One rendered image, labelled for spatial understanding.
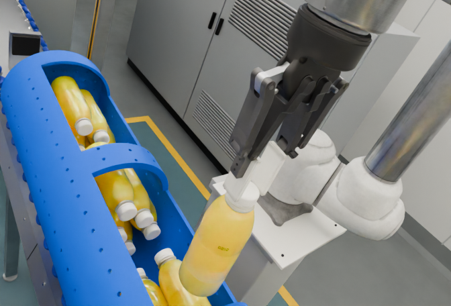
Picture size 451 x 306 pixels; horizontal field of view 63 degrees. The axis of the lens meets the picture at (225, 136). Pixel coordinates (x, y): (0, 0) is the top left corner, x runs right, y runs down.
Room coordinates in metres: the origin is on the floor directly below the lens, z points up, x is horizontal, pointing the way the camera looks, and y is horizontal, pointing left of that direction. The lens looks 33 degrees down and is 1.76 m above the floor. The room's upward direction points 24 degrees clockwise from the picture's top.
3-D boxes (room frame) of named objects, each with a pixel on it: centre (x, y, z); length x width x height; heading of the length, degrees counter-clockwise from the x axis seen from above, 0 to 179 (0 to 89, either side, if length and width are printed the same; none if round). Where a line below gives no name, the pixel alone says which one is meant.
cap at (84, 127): (0.71, 0.33, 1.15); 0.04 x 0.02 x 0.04; 138
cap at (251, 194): (0.37, -0.05, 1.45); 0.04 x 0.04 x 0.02
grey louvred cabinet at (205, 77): (2.75, 0.23, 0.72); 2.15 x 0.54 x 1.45; 52
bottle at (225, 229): (0.37, -0.05, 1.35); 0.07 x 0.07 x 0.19
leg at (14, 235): (0.89, 0.64, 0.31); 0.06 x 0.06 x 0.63; 48
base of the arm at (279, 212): (0.97, -0.22, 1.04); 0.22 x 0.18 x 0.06; 51
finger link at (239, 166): (0.34, -0.02, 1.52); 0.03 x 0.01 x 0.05; 137
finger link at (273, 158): (0.39, -0.06, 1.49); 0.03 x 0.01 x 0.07; 47
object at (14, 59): (1.13, 0.80, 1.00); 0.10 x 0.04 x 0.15; 138
